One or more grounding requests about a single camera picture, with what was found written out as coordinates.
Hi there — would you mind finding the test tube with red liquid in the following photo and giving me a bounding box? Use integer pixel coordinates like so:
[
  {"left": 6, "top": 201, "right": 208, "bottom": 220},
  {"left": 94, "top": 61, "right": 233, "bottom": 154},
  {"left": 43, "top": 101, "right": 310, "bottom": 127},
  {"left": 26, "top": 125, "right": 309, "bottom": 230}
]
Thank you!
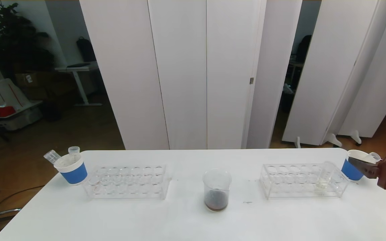
[
  {"left": 44, "top": 150, "right": 63, "bottom": 167},
  {"left": 362, "top": 152, "right": 381, "bottom": 165}
]

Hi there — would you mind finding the test tube with yellowish liquid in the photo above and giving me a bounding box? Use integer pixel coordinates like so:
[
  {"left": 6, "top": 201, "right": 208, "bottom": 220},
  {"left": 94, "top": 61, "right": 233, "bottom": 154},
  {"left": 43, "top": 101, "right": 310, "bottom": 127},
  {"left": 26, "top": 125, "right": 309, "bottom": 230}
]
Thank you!
[{"left": 315, "top": 161, "right": 336, "bottom": 194}]

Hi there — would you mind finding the test tube with blue liquid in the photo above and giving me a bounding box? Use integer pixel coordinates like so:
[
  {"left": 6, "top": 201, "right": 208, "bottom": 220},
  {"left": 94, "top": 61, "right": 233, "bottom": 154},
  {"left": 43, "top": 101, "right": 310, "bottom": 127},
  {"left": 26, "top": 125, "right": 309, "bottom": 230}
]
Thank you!
[{"left": 68, "top": 146, "right": 81, "bottom": 164}]

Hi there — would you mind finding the clear acrylic test tube rack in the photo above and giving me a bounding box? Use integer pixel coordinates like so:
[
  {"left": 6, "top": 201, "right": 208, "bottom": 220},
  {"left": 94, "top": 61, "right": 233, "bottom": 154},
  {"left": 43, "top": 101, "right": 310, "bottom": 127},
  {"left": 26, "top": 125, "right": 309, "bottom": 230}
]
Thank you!
[
  {"left": 82, "top": 164, "right": 173, "bottom": 200},
  {"left": 259, "top": 163, "right": 350, "bottom": 199}
]

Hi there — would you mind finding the clear glass beaker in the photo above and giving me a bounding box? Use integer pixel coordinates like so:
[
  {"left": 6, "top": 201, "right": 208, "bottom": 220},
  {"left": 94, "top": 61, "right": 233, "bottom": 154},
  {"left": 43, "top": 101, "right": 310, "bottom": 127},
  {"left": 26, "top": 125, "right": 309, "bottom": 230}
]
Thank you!
[{"left": 202, "top": 169, "right": 232, "bottom": 213}]

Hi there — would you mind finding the blue and white paper cup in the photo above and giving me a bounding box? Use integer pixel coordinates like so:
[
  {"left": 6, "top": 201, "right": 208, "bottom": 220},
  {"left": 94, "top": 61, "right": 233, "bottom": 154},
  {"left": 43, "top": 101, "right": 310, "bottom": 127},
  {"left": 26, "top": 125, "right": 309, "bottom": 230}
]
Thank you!
[
  {"left": 341, "top": 150, "right": 376, "bottom": 181},
  {"left": 54, "top": 153, "right": 88, "bottom": 185}
]

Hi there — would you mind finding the white partition panel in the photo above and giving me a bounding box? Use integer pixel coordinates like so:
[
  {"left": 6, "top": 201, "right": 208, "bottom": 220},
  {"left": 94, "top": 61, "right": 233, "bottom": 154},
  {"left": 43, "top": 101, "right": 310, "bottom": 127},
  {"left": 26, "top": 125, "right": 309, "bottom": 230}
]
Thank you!
[
  {"left": 339, "top": 0, "right": 386, "bottom": 145},
  {"left": 282, "top": 0, "right": 386, "bottom": 148},
  {"left": 247, "top": 0, "right": 303, "bottom": 149}
]

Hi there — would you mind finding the black backpack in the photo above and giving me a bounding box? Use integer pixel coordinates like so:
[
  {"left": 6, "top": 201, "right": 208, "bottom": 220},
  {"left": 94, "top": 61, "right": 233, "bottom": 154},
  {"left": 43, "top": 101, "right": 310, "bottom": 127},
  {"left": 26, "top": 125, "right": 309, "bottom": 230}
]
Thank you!
[{"left": 76, "top": 37, "right": 97, "bottom": 62}]

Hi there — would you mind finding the white standing desk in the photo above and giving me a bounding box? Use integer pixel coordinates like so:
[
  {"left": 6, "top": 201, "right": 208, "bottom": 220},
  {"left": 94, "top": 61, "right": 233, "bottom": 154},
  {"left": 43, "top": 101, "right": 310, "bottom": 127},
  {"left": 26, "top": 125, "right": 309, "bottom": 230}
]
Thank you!
[{"left": 55, "top": 63, "right": 102, "bottom": 107}]

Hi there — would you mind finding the brown cardboard box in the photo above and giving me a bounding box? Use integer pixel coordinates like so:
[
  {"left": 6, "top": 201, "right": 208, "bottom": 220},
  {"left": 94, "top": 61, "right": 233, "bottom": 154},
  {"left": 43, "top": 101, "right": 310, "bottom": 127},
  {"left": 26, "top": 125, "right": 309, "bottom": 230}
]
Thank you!
[{"left": 15, "top": 72, "right": 46, "bottom": 88}]

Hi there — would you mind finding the white wheeled machine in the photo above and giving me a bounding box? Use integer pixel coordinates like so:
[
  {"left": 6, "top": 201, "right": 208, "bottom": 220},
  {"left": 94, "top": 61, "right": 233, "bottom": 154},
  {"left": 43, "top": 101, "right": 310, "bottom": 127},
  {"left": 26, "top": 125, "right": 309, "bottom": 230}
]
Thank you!
[{"left": 0, "top": 30, "right": 43, "bottom": 131}]

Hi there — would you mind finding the dark green potted plant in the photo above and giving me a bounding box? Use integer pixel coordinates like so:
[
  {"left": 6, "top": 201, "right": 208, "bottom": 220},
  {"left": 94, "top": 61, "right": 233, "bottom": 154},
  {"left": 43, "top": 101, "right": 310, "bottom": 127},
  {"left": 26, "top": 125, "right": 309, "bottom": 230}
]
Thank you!
[{"left": 0, "top": 0, "right": 54, "bottom": 79}]

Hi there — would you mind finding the black floor cable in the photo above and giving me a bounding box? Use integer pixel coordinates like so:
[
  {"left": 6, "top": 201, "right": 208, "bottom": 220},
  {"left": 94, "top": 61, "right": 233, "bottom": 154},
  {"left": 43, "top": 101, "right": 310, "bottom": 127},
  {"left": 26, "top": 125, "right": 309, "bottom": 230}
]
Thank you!
[{"left": 0, "top": 185, "right": 46, "bottom": 215}]

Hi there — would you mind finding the grey metal frame bar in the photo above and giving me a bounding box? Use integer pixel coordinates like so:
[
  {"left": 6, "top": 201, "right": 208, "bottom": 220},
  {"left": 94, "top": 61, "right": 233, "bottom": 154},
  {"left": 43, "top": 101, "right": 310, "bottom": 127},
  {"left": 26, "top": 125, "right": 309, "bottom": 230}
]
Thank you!
[{"left": 0, "top": 208, "right": 22, "bottom": 231}]

